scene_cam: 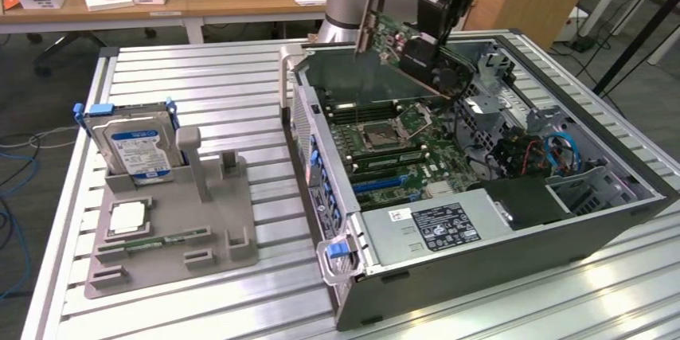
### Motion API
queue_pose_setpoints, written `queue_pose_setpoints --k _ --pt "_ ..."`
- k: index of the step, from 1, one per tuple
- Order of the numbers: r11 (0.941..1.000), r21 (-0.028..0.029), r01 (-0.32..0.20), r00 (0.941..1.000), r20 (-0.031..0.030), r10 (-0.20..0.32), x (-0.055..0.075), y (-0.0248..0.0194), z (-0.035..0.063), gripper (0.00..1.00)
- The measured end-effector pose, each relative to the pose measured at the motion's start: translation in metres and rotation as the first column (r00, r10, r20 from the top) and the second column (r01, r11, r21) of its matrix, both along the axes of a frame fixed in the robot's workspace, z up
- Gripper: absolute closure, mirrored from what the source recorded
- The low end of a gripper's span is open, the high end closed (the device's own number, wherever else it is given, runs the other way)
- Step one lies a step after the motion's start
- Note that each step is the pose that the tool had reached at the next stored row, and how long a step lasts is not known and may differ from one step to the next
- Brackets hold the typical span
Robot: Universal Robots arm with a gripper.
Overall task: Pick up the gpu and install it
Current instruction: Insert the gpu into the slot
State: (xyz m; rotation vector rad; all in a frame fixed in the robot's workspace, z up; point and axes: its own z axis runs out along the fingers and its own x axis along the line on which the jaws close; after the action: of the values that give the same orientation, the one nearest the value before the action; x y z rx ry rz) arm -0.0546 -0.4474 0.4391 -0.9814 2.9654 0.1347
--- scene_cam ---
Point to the Nvidia graphics card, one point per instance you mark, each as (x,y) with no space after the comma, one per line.
(388,37)

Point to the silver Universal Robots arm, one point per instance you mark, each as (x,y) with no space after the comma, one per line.
(346,1)

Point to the white side table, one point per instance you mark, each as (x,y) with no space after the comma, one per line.
(579,17)

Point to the metal disk bay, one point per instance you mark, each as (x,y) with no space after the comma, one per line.
(480,109)

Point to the metal socket cover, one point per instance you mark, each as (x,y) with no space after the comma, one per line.
(415,117)

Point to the black power adapter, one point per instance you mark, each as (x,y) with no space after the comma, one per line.
(584,43)

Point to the CPU socket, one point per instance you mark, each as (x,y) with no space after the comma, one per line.
(383,135)

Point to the green motherboard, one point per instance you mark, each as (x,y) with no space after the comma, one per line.
(440,153)

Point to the black stand pole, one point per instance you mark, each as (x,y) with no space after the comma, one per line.
(640,37)

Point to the silver chipset heatsink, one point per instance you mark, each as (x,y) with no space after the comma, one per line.
(440,189)

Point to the grey power supply unit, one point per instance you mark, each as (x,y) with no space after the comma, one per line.
(388,244)

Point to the open black PC case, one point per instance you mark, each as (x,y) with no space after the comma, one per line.
(478,268)

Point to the hard disk with blue caddy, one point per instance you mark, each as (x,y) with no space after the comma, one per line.
(132,149)

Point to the grey plastic parts rack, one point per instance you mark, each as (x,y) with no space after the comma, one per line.
(175,204)

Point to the black office chair base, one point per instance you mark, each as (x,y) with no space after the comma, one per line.
(70,43)

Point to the silver CPU chip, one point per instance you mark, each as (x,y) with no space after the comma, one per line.
(127,218)

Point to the green RAM stick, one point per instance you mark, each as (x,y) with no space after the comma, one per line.
(154,243)

